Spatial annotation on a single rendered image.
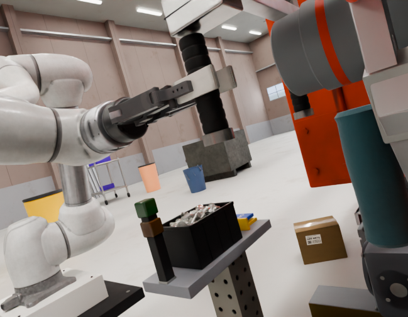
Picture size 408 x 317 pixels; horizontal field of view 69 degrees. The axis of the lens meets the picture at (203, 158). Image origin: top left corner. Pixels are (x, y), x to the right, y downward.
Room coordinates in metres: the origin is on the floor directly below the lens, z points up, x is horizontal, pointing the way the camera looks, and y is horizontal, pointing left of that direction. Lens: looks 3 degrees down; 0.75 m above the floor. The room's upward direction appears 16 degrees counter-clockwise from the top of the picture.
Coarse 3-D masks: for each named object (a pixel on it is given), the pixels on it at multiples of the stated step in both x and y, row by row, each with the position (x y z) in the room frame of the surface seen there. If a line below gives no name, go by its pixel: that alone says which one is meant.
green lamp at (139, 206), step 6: (150, 198) 0.73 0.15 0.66; (138, 204) 0.72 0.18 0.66; (144, 204) 0.71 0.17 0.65; (150, 204) 0.72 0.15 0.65; (156, 204) 0.73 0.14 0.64; (138, 210) 0.72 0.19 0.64; (144, 210) 0.71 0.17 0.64; (150, 210) 0.71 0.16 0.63; (156, 210) 0.73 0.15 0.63; (138, 216) 0.72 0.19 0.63; (144, 216) 0.71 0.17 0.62
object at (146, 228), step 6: (144, 222) 0.72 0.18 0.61; (150, 222) 0.71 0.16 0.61; (156, 222) 0.72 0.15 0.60; (144, 228) 0.72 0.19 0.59; (150, 228) 0.71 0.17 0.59; (156, 228) 0.72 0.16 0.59; (162, 228) 0.73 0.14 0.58; (144, 234) 0.72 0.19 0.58; (150, 234) 0.71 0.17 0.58; (156, 234) 0.71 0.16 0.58
